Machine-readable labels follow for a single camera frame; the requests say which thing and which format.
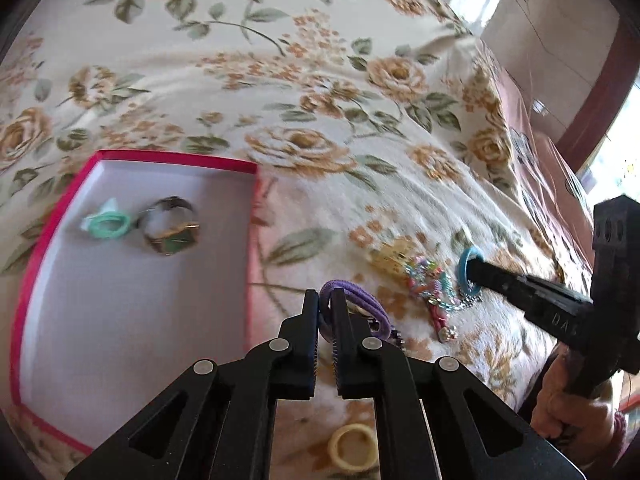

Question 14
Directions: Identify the yellow translucent hair clip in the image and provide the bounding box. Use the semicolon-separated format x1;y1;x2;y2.
369;236;424;281

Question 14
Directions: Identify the mint green hair tie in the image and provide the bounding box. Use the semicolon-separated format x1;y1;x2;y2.
80;197;134;240

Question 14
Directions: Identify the green face wrist watch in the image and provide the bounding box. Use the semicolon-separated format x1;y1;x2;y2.
136;195;201;256

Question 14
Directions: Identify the blue beaded hair tie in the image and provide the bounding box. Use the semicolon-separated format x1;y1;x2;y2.
456;245;486;298

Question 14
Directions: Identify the right hand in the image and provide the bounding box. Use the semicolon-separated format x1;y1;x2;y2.
530;344;625;467

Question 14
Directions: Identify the purple bow hair tie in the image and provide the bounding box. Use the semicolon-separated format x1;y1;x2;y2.
316;278;393;345

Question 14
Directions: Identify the red shallow cardboard box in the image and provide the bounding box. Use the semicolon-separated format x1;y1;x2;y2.
10;150;258;454

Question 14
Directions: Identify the floral bed blanket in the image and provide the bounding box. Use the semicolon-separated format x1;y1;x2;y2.
0;0;597;480

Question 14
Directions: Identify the silver chain necklace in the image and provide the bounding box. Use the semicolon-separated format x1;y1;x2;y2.
439;284;485;313

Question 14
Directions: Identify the pink decorated hair clip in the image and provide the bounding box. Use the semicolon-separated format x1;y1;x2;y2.
403;254;460;344

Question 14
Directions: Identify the yellow hair tie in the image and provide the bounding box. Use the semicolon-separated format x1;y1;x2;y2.
326;422;380;476

